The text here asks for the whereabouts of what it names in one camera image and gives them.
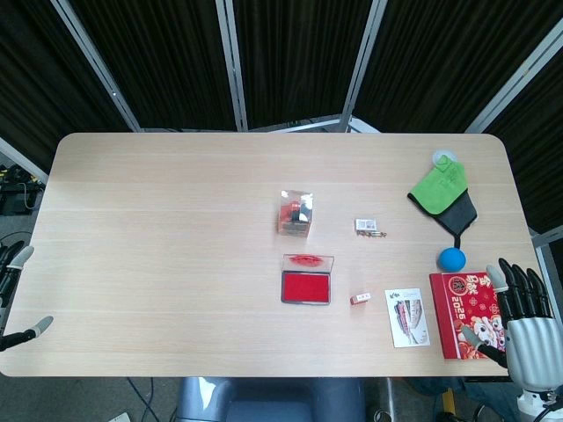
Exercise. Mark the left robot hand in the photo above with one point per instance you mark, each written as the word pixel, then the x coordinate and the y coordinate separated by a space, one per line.
pixel 15 259

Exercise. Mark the grey metal partition frame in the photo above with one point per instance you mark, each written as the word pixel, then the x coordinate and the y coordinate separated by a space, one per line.
pixel 233 66
pixel 99 66
pixel 22 158
pixel 514 74
pixel 547 239
pixel 360 66

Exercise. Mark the clear round plastic lid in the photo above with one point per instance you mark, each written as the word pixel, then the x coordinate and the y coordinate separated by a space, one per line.
pixel 442 154

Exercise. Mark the row of brass bits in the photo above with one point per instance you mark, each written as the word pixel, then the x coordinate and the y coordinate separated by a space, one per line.
pixel 372 235

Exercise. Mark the black floor equipment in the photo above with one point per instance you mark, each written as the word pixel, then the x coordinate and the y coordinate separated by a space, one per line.
pixel 17 189

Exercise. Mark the black curtain panel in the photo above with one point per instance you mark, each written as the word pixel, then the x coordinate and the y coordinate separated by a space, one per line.
pixel 163 57
pixel 536 145
pixel 440 57
pixel 39 79
pixel 299 57

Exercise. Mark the blue ball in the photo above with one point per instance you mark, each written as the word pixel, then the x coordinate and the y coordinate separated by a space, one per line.
pixel 449 259

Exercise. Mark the small white tag with clip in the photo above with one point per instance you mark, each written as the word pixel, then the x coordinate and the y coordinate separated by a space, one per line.
pixel 365 224

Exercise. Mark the white picture postcard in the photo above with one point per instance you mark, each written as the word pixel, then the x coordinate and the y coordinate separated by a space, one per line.
pixel 407 318

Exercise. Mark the metal table leg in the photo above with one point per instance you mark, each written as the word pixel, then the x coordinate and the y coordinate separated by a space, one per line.
pixel 391 400

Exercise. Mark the white power strip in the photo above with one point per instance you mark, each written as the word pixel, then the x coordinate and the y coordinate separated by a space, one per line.
pixel 119 416

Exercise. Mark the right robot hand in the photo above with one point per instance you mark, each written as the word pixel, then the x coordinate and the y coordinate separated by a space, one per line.
pixel 530 347

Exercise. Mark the clear plastic box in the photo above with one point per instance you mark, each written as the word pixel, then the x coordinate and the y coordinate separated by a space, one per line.
pixel 295 214

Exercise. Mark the red ink pad case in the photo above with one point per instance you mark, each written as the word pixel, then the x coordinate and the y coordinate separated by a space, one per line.
pixel 305 288

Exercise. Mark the dark grey cloth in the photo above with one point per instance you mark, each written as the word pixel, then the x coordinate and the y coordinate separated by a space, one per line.
pixel 459 215

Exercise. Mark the red 2026 calendar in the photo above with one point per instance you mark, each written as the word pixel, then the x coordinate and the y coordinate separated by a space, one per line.
pixel 457 307

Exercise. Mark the blue grey robot torso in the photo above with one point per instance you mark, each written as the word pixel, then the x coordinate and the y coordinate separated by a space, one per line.
pixel 268 402

